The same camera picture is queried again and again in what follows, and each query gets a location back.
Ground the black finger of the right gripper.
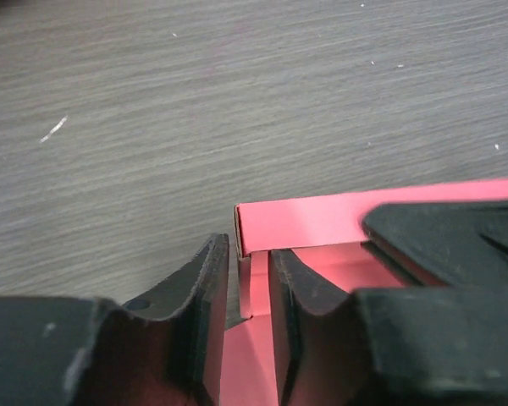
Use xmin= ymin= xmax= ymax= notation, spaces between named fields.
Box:
xmin=361 ymin=200 xmax=508 ymax=287

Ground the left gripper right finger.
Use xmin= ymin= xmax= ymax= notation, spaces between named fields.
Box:
xmin=268 ymin=250 xmax=508 ymax=405

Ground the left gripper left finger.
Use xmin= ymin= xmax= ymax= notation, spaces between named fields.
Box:
xmin=0 ymin=234 xmax=229 ymax=405

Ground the pink paper box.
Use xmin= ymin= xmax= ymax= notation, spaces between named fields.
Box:
xmin=220 ymin=178 xmax=508 ymax=405

